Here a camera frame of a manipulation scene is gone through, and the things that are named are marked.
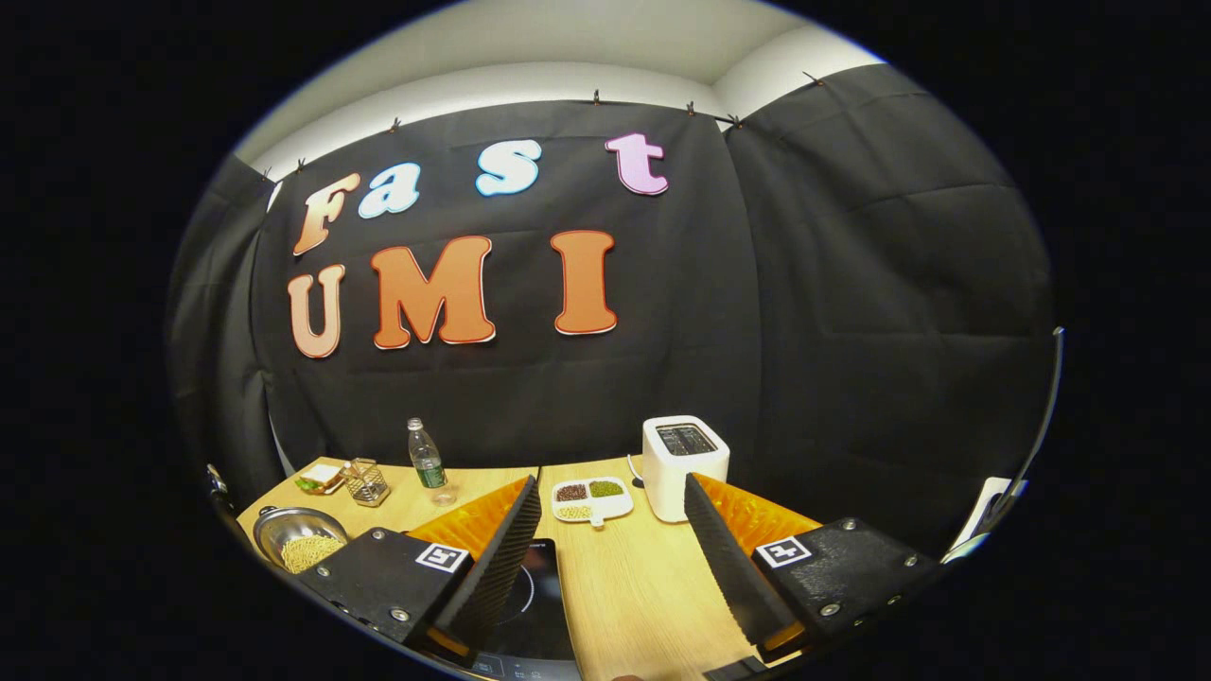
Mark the steel pot with black handle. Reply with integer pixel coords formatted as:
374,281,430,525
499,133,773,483
252,505,351,576

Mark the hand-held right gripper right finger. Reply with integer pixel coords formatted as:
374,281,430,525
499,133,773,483
683,472,949,665

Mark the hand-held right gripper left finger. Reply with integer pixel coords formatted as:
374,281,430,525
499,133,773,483
296,475,544,663

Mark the black backdrop cloth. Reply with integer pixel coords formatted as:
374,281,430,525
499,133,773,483
167,63,1060,561

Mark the clear plastic water bottle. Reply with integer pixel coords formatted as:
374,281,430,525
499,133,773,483
407,417,458,508

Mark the wire mesh basket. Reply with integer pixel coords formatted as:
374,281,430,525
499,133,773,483
342,458,392,508

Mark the white divided bean dish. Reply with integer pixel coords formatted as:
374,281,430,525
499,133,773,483
551,475,636,529

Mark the small white plate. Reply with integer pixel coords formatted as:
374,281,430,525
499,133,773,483
295,463,347,496

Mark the pile of soybeans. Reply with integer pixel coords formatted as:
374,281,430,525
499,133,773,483
280,535,347,575

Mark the black induction cooktop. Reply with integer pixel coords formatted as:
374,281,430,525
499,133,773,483
468,538,581,681

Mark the white toaster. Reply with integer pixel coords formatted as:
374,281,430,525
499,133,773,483
641,415,731,524

